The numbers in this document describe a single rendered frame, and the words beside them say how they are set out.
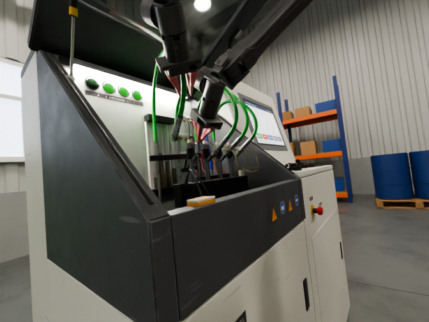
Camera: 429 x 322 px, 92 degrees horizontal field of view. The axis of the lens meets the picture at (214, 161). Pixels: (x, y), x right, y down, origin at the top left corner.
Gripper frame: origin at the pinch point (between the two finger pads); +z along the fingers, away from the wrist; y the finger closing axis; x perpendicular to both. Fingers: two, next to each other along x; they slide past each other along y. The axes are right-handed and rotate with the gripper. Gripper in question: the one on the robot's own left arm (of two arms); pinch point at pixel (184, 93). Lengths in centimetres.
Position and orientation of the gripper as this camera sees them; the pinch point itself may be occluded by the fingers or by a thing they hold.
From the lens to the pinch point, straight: 58.8
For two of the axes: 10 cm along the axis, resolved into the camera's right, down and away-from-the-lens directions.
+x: 3.6, 6.6, -6.6
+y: -9.3, 3.1, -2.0
